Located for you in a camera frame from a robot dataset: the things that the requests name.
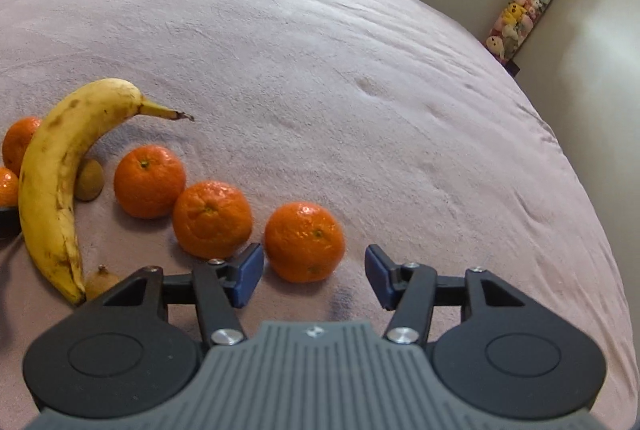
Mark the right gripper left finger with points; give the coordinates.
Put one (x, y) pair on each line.
(217, 289)

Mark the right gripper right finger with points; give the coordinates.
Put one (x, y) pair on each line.
(411, 291)

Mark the yellow spotted banana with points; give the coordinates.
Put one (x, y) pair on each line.
(49, 169)

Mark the middle mandarin orange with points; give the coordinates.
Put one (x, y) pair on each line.
(212, 220)

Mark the mandarin orange nearest gripper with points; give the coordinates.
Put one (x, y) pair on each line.
(304, 242)

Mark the brown kiwi at front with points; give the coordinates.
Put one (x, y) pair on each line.
(99, 282)

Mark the mandarin orange near banana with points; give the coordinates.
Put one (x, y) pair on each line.
(148, 181)

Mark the brown kiwi behind banana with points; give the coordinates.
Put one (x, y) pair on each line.
(89, 180)

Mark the pink bed blanket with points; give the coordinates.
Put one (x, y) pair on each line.
(385, 112)

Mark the mandarin orange left edge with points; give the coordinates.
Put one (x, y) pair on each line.
(8, 188)

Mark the mandarin orange far left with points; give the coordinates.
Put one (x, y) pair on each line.
(17, 140)

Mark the plush toy hanging organizer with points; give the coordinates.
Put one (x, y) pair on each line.
(512, 27)

